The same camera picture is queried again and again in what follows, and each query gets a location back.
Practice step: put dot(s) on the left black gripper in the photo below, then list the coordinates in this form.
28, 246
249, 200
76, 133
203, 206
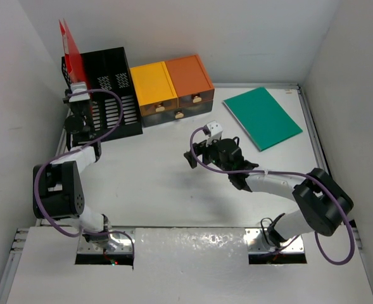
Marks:
72, 103

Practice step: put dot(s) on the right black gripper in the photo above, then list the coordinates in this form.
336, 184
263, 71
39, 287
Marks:
199, 149

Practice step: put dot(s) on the black mesh file organizer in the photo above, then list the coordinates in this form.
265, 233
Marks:
109, 70

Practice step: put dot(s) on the red folder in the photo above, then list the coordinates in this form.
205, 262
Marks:
74, 64

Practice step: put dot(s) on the orange yellow drawer cabinet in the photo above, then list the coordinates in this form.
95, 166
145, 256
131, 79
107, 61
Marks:
172, 90

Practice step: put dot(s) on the green folder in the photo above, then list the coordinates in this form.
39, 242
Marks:
262, 118

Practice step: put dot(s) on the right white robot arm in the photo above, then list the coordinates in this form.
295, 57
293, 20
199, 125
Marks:
320, 200

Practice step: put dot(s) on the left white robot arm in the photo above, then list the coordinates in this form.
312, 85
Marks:
58, 193

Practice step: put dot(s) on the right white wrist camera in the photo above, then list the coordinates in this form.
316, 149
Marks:
213, 130

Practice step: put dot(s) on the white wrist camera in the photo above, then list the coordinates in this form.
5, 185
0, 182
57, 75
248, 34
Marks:
78, 92
213, 130

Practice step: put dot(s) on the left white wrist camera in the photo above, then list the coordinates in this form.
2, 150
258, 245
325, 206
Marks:
78, 92

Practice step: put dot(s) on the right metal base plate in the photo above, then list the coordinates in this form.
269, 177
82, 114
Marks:
257, 244

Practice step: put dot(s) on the metal base plate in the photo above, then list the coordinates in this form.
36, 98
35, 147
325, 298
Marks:
257, 244
120, 241

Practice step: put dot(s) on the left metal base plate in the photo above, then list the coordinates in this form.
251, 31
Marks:
120, 241

